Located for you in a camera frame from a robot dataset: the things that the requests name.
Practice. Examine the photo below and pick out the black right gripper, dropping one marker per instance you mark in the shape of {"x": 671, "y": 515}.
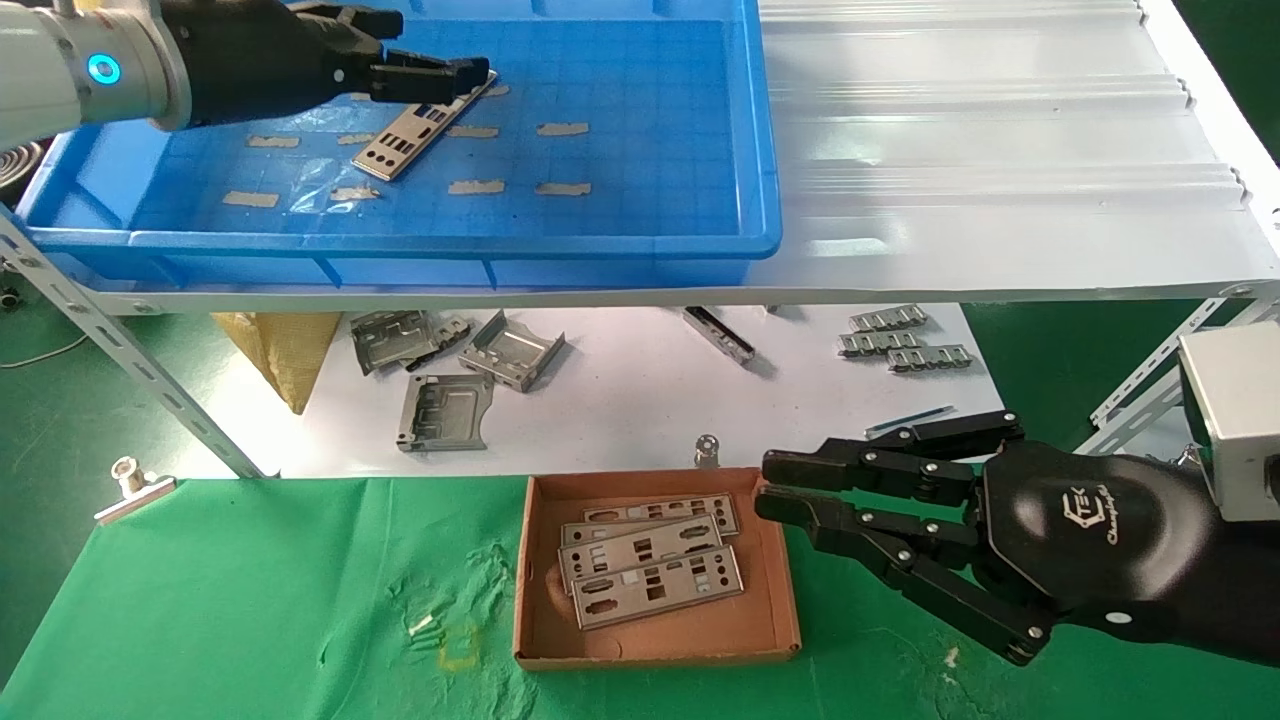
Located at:
{"x": 1100, "y": 540}

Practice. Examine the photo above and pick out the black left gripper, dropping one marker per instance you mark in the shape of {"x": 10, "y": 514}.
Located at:
{"x": 260, "y": 60}

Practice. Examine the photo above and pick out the silver slotted metal shield plate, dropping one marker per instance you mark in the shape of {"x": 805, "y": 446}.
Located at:
{"x": 690, "y": 600}
{"x": 610, "y": 555}
{"x": 655, "y": 512}
{"x": 400, "y": 150}

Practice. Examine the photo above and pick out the blue plastic tray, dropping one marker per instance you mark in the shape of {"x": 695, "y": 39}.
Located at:
{"x": 650, "y": 150}

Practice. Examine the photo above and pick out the brown cardboard box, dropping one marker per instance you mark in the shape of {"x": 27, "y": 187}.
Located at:
{"x": 650, "y": 645}

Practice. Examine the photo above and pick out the thin blue strip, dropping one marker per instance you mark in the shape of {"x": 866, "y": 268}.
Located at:
{"x": 910, "y": 421}

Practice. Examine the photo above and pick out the clear plastic film scrap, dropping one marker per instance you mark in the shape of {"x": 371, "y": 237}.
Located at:
{"x": 315, "y": 185}

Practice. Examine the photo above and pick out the small slotted metal strip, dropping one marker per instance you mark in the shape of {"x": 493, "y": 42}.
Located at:
{"x": 888, "y": 318}
{"x": 880, "y": 343}
{"x": 930, "y": 358}

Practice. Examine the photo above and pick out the yellow paper bag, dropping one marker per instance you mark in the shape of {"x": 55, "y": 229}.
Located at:
{"x": 285, "y": 350}

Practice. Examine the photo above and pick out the white metal shelf rack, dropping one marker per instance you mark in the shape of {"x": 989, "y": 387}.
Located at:
{"x": 1000, "y": 150}

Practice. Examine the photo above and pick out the small white paper scrap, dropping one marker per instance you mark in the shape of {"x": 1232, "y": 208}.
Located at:
{"x": 422, "y": 623}

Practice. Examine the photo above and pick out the green table cloth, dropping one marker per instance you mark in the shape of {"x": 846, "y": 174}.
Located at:
{"x": 250, "y": 600}

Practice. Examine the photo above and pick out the long narrow metal bracket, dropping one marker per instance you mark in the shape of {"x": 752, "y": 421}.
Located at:
{"x": 720, "y": 335}

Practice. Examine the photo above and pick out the small grey metal bracket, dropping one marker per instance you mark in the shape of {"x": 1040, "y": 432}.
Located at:
{"x": 452, "y": 328}

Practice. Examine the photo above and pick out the grey folded metal bracket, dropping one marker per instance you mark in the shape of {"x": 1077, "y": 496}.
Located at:
{"x": 390, "y": 340}

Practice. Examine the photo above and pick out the grey U-shaped metal bracket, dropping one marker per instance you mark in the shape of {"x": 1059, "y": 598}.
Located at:
{"x": 510, "y": 352}

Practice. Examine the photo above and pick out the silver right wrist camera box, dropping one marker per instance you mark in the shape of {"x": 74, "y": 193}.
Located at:
{"x": 1235, "y": 420}

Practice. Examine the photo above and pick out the flat grey metal bracket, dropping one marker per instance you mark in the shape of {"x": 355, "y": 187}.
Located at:
{"x": 445, "y": 410}

